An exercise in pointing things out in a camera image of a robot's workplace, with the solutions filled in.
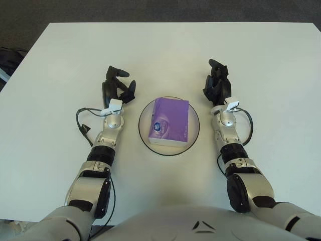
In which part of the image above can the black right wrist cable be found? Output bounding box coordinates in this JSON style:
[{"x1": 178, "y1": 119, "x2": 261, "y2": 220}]
[{"x1": 217, "y1": 107, "x2": 254, "y2": 176}]

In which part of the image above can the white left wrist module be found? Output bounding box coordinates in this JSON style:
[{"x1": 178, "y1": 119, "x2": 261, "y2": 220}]
[{"x1": 100, "y1": 99, "x2": 125, "y2": 116}]

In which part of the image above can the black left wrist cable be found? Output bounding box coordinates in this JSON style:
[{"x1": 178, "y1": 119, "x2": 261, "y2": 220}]
[{"x1": 76, "y1": 107, "x2": 117, "y2": 224}]

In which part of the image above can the white plate with black rim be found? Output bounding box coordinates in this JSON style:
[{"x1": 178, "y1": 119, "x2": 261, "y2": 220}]
[{"x1": 138, "y1": 96, "x2": 201, "y2": 157}]

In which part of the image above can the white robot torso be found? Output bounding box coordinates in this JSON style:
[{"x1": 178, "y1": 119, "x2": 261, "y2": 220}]
[{"x1": 95, "y1": 204, "x2": 309, "y2": 241}]

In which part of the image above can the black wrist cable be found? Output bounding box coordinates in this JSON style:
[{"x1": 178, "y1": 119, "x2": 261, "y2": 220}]
[
  {"x1": 217, "y1": 107, "x2": 254, "y2": 176},
  {"x1": 76, "y1": 107, "x2": 117, "y2": 224}
]

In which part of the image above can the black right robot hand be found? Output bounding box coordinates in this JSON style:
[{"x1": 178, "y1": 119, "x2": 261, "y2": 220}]
[{"x1": 202, "y1": 59, "x2": 232, "y2": 107}]

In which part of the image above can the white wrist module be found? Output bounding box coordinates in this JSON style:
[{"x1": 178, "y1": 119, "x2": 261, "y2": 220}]
[
  {"x1": 100, "y1": 99, "x2": 125, "y2": 116},
  {"x1": 224, "y1": 97, "x2": 240, "y2": 111}
]

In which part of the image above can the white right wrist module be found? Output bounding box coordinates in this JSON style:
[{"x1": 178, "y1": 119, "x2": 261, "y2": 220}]
[{"x1": 224, "y1": 97, "x2": 240, "y2": 111}]

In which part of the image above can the purple tissue paper pack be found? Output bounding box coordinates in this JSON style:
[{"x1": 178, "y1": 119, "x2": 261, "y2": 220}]
[{"x1": 147, "y1": 97, "x2": 190, "y2": 147}]

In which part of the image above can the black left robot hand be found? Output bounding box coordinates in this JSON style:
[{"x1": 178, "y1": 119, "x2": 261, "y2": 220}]
[{"x1": 101, "y1": 65, "x2": 136, "y2": 108}]

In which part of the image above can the black bag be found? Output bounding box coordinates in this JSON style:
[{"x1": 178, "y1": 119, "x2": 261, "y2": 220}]
[{"x1": 0, "y1": 47, "x2": 28, "y2": 85}]

